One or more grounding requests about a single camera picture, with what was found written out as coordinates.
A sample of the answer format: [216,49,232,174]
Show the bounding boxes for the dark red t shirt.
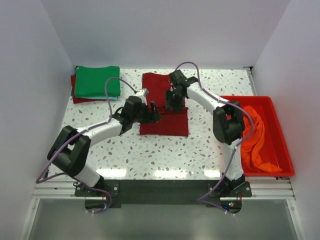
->
[70,74,106,104]
[139,72,189,137]

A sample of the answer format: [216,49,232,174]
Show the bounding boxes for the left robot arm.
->
[47,95,162,193]

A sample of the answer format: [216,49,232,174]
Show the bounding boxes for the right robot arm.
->
[165,70,245,194]

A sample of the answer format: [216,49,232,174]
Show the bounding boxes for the folded green t shirt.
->
[74,66,121,98]

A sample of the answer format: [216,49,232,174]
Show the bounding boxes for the folded dark red t shirt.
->
[70,74,106,104]

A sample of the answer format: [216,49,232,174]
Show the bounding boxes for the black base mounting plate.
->
[73,179,252,210]

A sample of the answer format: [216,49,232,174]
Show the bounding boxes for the crumpled orange t shirt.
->
[240,105,283,174]

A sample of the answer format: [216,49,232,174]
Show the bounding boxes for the red plastic bin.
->
[223,95,295,177]

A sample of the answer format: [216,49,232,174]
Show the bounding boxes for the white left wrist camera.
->
[134,88,149,101]

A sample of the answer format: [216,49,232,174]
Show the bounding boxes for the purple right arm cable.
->
[196,61,256,209]

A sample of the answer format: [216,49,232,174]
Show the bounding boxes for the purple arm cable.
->
[36,77,137,214]
[196,61,256,209]

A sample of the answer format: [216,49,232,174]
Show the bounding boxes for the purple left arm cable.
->
[36,77,137,214]

